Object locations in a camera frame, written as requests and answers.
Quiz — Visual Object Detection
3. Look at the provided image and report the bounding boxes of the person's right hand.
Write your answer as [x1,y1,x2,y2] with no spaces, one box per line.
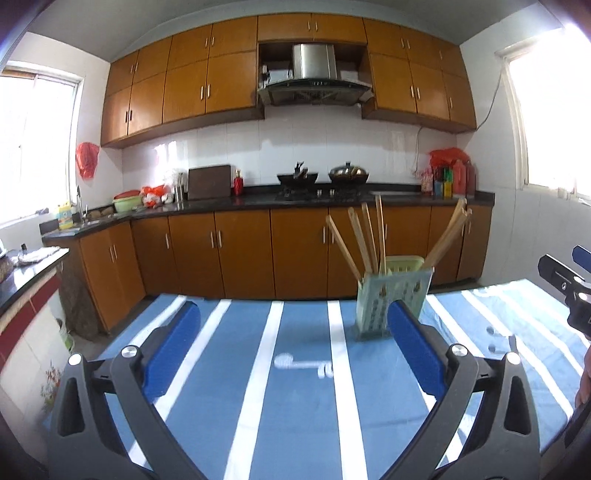
[575,344,591,408]

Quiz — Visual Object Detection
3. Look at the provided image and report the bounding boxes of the floral printed side cabinet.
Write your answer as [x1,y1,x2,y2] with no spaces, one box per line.
[0,247,75,416]

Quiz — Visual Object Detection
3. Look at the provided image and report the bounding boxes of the bunch of wooden chopsticks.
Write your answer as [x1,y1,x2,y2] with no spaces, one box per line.
[325,194,469,282]

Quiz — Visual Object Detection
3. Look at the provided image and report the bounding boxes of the steel range hood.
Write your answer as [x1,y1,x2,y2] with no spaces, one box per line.
[257,43,374,107]

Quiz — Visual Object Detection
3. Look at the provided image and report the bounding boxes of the gas stove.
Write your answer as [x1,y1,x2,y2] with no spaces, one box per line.
[276,187,370,201]

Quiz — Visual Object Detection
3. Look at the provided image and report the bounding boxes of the green basin with red lid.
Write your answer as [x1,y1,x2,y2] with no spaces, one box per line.
[113,189,143,213]

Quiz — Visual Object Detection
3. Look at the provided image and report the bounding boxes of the wooden lower kitchen cabinets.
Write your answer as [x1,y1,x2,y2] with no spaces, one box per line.
[41,205,494,333]

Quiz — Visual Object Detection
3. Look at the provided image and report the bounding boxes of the red and white plastic bags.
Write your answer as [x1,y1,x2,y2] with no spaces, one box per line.
[140,185,171,207]

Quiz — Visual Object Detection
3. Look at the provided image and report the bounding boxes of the red bag hanging on wall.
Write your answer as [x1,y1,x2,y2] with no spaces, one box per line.
[76,141,101,180]

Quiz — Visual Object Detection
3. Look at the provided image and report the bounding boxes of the large bright window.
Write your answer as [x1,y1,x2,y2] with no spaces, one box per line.
[496,28,591,204]

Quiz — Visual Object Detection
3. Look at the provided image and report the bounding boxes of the cluster of condiment bottles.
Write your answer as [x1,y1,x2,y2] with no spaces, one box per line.
[421,159,476,198]

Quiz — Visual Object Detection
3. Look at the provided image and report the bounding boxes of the black kitchen countertop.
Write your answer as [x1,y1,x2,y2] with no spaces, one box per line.
[41,182,496,238]

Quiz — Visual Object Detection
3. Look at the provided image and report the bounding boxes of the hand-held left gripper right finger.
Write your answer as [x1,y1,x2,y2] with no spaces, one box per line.
[383,299,541,480]

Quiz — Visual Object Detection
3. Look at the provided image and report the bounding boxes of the white wall cable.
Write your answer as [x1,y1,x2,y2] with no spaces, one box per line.
[413,69,504,176]

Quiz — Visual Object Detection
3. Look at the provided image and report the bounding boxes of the white cloth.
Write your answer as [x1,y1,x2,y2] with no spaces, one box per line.
[10,246,61,267]

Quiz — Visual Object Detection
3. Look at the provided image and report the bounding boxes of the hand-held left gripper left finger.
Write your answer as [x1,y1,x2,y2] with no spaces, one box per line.
[48,299,204,480]

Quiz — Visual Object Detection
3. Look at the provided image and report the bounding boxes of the wooden kitchen cabinets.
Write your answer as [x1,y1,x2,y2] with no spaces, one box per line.
[100,13,477,148]
[41,205,494,333]

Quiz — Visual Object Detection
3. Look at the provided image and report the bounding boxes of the white plastic bucket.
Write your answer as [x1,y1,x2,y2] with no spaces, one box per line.
[58,318,75,354]

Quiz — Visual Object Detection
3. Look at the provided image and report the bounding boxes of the green plastic utensil holder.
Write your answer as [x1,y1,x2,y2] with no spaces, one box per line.
[355,255,434,342]

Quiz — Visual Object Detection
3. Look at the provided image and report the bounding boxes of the metal rack with white bag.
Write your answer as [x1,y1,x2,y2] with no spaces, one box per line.
[166,168,188,204]

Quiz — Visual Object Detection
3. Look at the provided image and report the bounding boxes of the black frying pan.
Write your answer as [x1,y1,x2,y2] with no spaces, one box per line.
[277,161,320,186]

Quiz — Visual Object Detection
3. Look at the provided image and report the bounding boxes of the dark wooden cutting board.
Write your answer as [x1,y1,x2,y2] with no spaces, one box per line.
[187,165,232,200]

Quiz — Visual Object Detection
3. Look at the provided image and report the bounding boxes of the red plastic bag behind bottles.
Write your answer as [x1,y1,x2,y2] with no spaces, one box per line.
[429,148,471,169]

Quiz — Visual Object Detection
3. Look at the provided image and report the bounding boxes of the window beside sink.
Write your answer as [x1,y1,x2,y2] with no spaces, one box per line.
[0,69,86,227]

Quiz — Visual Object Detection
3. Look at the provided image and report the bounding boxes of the dark wok with lid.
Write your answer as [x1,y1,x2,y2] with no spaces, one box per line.
[328,161,370,184]

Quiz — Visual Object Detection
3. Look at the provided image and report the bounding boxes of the wooden upper kitchen cabinets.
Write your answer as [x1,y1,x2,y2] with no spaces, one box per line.
[100,13,477,148]

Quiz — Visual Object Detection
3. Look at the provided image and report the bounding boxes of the blue white striped tablecloth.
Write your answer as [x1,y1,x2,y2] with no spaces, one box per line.
[44,281,591,480]

